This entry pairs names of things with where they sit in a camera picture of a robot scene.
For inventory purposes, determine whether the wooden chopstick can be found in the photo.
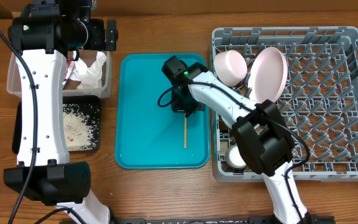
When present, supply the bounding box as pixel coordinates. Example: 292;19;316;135
184;116;187;149

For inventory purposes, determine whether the white bowl with food residue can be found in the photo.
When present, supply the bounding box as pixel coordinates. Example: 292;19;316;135
214;50;247;86

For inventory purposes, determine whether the small white cup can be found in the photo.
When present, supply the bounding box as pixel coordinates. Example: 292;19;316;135
225;145;247;169

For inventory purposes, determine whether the large white plate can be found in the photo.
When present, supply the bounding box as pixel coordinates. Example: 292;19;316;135
247;47;288;103

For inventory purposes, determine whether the white napkin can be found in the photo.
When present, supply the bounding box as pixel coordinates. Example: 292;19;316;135
70;51;107;89

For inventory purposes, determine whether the rice pile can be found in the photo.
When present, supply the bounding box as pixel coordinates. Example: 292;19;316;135
62;104;100;152

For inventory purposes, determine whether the red snack wrapper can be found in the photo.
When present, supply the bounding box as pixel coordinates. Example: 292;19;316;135
62;60;75;86

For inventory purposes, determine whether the shallow grey-white bowl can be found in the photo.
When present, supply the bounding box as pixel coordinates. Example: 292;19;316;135
219;114;235;128

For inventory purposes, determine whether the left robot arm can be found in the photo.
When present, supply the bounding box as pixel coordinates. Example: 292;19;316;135
3;0;117;223

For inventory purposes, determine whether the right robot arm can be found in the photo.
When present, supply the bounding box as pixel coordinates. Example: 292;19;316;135
162;56;312;223

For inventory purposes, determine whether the black food waste tray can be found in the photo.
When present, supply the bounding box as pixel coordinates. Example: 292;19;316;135
11;95;101;155

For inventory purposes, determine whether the grey dishwasher rack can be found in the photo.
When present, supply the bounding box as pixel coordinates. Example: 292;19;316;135
211;26;358;182

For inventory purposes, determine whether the clear plastic waste bin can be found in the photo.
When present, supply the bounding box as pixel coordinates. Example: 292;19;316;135
6;49;112;100

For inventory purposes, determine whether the teal serving tray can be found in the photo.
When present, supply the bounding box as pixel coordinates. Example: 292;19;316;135
115;54;210;169

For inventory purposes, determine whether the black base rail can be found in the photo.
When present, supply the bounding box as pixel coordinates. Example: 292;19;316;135
117;215;336;224

